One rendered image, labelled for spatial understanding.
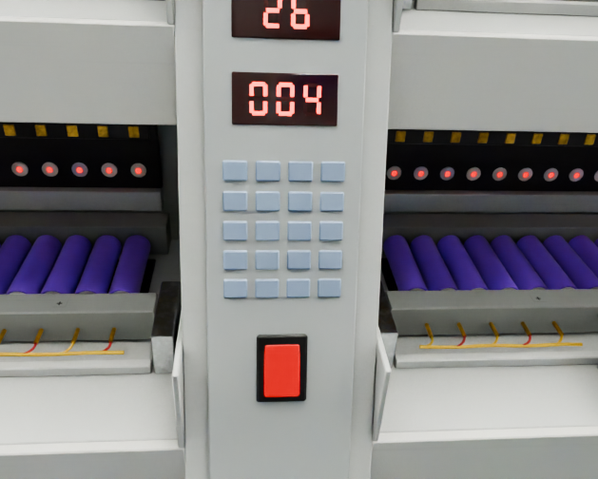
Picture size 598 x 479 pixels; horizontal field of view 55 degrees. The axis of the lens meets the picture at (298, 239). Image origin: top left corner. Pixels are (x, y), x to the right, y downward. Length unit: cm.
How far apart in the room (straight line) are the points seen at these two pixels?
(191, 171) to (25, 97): 8
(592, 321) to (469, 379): 10
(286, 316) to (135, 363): 10
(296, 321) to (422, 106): 12
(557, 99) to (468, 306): 13
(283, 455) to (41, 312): 16
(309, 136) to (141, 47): 8
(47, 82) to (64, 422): 17
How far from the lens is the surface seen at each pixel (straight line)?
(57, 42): 28
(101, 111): 28
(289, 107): 25
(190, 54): 26
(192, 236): 27
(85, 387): 34
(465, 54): 28
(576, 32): 31
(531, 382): 37
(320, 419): 30
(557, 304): 39
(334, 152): 26
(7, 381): 36
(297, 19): 26
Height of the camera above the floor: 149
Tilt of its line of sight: 12 degrees down
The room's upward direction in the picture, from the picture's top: 1 degrees clockwise
